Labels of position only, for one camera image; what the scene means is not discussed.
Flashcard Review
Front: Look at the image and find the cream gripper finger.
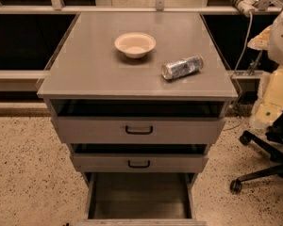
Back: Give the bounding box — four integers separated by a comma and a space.
249, 65, 283, 130
247, 25, 271, 51

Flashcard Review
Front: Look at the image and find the silver blue redbull can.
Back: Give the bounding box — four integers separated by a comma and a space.
161, 55, 204, 80

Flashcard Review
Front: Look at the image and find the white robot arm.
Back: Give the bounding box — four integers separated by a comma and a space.
247, 10, 283, 130

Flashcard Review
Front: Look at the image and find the grey drawer cabinet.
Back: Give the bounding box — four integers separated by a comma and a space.
36, 10, 240, 226

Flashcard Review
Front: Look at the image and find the bottom grey drawer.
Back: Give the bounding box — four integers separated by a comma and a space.
75, 173, 208, 226

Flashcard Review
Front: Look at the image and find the grey drawer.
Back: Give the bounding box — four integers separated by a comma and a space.
52, 99, 225, 144
72, 144, 208, 173
75, 173, 208, 226

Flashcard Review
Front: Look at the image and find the middle grey drawer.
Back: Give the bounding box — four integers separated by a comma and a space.
72, 144, 208, 173

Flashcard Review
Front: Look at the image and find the top grey drawer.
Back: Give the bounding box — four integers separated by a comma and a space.
52, 99, 225, 144

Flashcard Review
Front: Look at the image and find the white power strip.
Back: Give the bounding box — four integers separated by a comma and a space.
229, 0, 257, 17

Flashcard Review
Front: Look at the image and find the black office chair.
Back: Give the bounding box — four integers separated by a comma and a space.
229, 103, 283, 195

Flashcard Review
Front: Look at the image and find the white paper bowl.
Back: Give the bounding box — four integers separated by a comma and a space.
114, 32, 156, 58

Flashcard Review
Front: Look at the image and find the grey power cable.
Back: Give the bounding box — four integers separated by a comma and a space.
232, 10, 254, 77

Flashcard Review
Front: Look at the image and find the black top drawer handle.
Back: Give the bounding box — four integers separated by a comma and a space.
125, 126, 153, 136

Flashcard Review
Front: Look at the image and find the black drawer handle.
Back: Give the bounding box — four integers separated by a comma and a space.
127, 160, 151, 169
125, 126, 153, 136

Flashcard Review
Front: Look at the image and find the black middle drawer handle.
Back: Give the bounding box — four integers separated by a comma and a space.
127, 160, 151, 169

